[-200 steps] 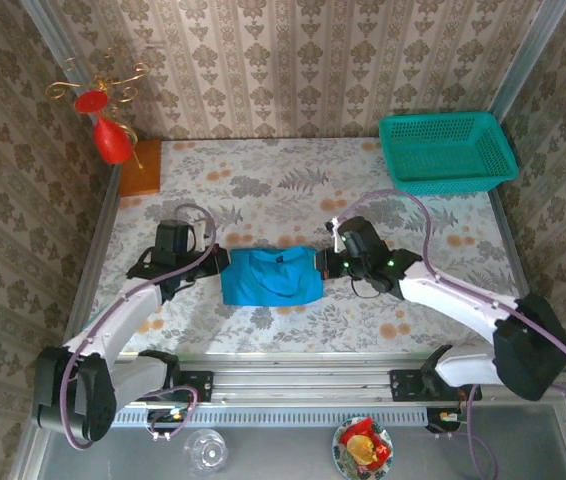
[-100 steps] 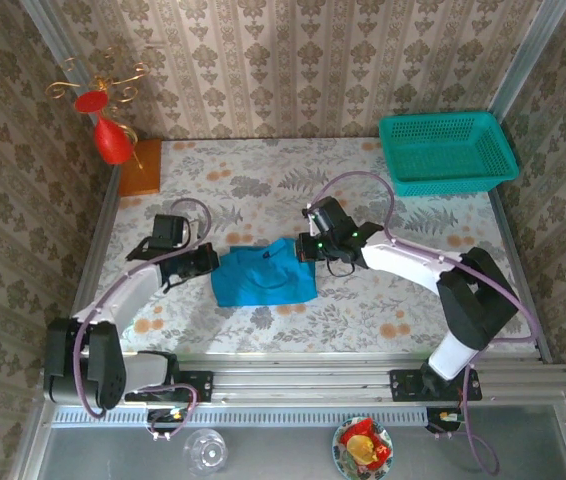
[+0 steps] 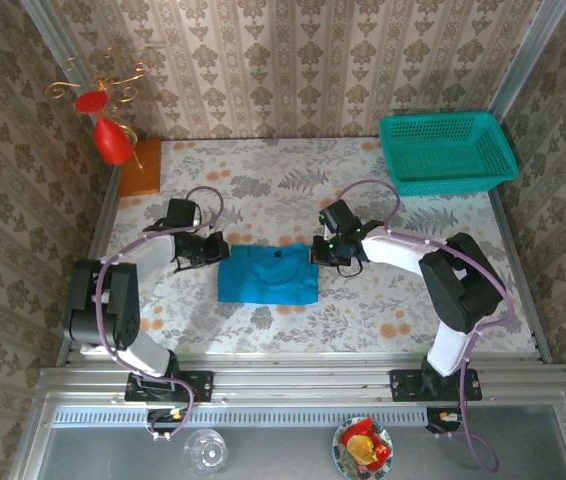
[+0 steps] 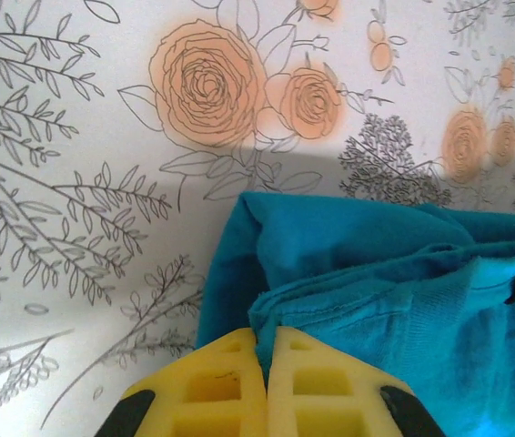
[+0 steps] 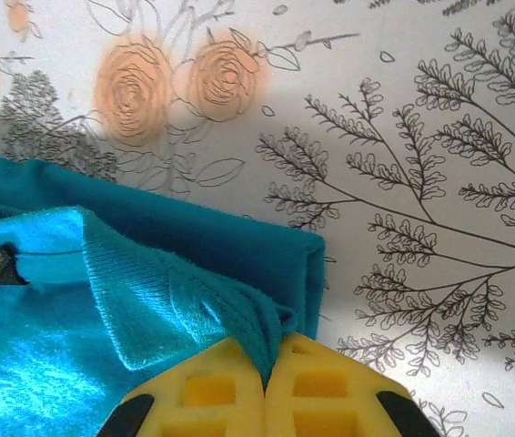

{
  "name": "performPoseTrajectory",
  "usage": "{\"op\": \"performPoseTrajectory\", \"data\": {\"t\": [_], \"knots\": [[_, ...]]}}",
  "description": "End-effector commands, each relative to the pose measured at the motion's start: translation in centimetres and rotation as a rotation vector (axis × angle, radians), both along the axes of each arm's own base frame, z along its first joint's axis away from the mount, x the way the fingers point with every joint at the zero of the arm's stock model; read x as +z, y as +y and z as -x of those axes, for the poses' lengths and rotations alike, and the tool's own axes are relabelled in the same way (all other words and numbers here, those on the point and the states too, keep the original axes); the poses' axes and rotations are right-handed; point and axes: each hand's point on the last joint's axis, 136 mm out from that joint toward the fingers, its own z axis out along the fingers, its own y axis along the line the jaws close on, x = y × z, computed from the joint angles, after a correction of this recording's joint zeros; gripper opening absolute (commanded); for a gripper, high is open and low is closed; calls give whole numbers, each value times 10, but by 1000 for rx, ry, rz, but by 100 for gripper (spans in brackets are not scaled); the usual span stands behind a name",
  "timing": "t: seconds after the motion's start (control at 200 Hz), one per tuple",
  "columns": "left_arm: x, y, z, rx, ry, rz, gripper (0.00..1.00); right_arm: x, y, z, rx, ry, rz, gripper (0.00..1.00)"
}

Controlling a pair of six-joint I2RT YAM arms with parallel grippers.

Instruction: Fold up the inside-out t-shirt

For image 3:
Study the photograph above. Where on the blue t-shirt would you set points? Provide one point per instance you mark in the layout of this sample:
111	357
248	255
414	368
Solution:
268	280

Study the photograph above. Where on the brown wooden block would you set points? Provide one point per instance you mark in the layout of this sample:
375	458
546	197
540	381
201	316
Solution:
143	180

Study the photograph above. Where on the floral patterned tablecloth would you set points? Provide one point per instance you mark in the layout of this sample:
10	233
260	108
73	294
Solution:
263	340

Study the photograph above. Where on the teal plastic basket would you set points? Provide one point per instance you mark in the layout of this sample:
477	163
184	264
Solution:
448	147

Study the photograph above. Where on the red snack packet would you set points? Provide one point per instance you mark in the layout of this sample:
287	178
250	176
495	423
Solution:
358	429

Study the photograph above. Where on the yellow snack packet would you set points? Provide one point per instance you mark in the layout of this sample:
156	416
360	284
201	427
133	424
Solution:
360	447

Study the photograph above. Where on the clear glass cup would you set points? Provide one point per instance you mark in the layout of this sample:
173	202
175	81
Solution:
205	452

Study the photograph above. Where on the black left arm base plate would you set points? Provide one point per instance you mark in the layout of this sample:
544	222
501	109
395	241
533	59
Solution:
200	385

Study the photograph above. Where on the aluminium frame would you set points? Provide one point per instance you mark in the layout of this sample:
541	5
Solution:
288	380

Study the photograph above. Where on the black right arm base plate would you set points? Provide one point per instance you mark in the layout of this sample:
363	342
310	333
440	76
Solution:
403	385

